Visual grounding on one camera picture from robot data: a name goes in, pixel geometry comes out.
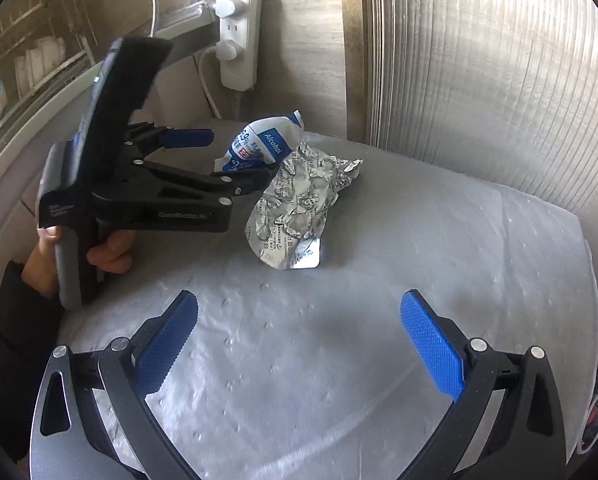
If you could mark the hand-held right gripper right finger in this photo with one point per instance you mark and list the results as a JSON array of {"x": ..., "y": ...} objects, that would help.
[{"x": 431, "y": 345}]

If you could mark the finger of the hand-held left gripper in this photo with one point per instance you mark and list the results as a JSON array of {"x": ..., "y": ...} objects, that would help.
[
  {"x": 249, "y": 180},
  {"x": 186, "y": 137}
]

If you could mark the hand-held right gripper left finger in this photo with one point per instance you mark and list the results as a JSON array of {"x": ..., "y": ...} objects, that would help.
[{"x": 166, "y": 345}]

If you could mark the blue white wipes packet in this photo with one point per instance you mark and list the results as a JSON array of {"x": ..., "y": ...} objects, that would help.
[{"x": 266, "y": 140}]

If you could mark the person's left forearm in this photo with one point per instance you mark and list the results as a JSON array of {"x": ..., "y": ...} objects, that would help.
[{"x": 14, "y": 350}]

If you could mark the person's left hand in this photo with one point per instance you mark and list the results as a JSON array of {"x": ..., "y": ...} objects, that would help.
[{"x": 109, "y": 255}]

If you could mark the silver foil blister pack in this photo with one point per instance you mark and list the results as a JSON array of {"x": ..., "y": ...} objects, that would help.
[{"x": 289, "y": 210}]

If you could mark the white power strip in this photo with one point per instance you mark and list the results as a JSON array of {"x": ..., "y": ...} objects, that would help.
[{"x": 244, "y": 70}]

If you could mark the white plug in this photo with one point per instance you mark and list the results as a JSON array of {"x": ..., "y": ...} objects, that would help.
[
  {"x": 226, "y": 6},
  {"x": 228, "y": 50}
]

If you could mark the grey table cloth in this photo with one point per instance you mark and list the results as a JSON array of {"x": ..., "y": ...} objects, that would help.
[{"x": 329, "y": 310}]

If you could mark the white dishes in rack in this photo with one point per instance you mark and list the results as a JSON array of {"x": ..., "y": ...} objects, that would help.
[{"x": 44, "y": 65}]

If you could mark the ribbed translucent panel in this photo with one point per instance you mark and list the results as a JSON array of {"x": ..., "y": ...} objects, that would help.
[{"x": 479, "y": 60}]

